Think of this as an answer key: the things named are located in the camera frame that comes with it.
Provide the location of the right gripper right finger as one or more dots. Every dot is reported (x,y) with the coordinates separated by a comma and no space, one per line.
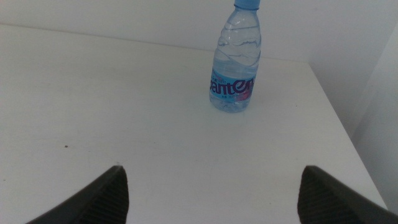
(326,202)

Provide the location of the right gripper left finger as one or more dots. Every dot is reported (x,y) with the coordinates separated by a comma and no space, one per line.
(102,199)

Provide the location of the clear water bottle blue cap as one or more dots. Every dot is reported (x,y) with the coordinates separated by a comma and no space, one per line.
(236,62)

